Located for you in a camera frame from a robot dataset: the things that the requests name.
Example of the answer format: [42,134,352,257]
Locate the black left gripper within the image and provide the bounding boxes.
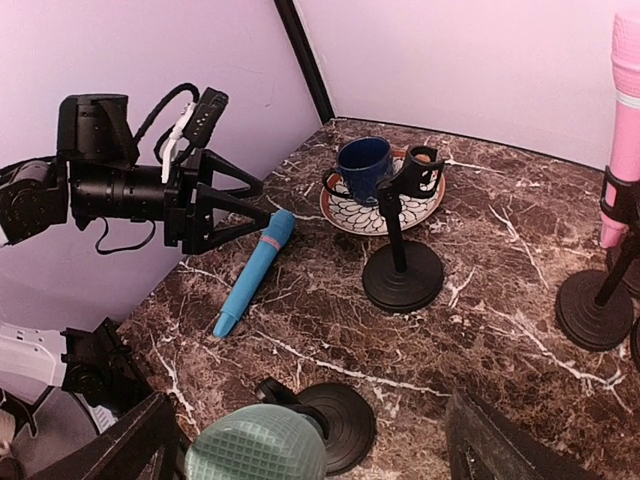
[163,149,271,253]

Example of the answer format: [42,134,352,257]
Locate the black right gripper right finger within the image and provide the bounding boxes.
[445,389,599,479]

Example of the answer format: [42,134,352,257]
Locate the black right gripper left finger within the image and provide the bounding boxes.
[31,392,189,480]

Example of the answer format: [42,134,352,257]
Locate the blue microphone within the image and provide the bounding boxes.
[213,210,295,338]

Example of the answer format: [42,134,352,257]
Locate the black stand of blue microphone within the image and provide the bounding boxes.
[362,146,445,313]

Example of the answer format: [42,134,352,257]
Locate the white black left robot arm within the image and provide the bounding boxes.
[1,83,270,416]

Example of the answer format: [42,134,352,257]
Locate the green microphone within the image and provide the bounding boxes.
[185,404,328,480]

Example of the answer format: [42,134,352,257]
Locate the black stand of green microphone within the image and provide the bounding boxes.
[254,377,377,477]

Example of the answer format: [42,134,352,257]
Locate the black stand of pink microphone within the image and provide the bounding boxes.
[555,168,639,353]

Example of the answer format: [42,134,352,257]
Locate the pink microphone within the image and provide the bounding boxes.
[600,10,639,248]

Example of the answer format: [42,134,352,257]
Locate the floral patterned saucer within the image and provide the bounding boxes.
[320,137,445,236]

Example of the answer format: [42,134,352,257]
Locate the dark blue mug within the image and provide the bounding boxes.
[322,136,394,207]

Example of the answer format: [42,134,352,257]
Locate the black left corner post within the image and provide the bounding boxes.
[274,0,335,124]

